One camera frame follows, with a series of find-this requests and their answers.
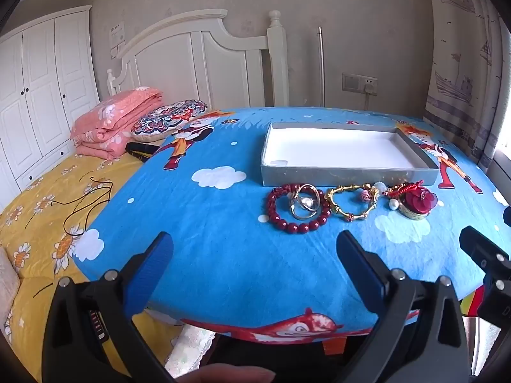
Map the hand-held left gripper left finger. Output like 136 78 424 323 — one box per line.
42 231 176 383

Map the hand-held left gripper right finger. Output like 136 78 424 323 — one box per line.
336 230 469 383

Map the gold bamboo bangle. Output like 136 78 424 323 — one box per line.
325 184 380 222

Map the plain gold bangle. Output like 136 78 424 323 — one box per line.
400 204 432 221

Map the red flower hair clip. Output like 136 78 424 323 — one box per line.
400 189 439 213

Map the red hoop earring with pearl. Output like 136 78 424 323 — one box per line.
388 180 424 210

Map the red bead bracelet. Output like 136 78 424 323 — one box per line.
267 184 332 233

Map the grey shallow cardboard box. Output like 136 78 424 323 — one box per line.
260 122 440 187

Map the person's left hand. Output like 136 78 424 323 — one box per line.
187 363 277 383

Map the rainbow striped cloth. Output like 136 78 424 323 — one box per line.
459 287 485 318

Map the pink knot jade charm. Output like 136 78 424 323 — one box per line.
360 181 388 205

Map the blue cartoon printed blanket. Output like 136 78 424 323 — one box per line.
72 106 511 346

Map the white lace cloth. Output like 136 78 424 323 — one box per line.
146 307 216 379

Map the yellow flower bed sheet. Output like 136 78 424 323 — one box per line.
0 154 188 383

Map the pink folded quilt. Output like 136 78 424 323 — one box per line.
71 86 164 161

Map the ship printed curtain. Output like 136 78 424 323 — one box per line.
423 0 511 168

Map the patterned round pillow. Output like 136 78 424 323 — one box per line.
132 100 208 142

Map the metal pole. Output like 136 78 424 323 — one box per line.
317 26 326 108

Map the white wardrobe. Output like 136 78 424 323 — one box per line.
0 5 100 212

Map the white wooden headboard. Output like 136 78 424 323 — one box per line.
106 10 290 109

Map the thin black cord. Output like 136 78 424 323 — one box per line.
54 176 114 241

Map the white plug with cable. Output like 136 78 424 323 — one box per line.
362 81 376 109

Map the beige wall switch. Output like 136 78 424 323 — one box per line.
342 72 362 92

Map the white paper wall notice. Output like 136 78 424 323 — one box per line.
109 22 127 59

